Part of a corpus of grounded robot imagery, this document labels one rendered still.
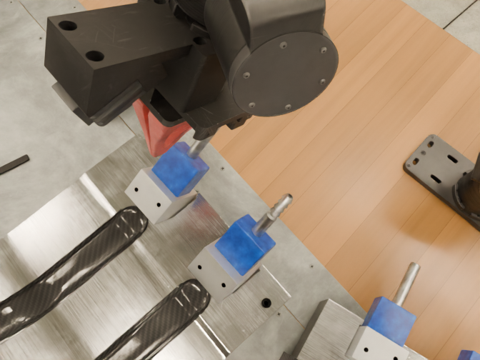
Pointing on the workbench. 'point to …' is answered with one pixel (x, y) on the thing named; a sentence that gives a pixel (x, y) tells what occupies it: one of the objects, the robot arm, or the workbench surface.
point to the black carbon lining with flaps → (60, 285)
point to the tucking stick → (13, 163)
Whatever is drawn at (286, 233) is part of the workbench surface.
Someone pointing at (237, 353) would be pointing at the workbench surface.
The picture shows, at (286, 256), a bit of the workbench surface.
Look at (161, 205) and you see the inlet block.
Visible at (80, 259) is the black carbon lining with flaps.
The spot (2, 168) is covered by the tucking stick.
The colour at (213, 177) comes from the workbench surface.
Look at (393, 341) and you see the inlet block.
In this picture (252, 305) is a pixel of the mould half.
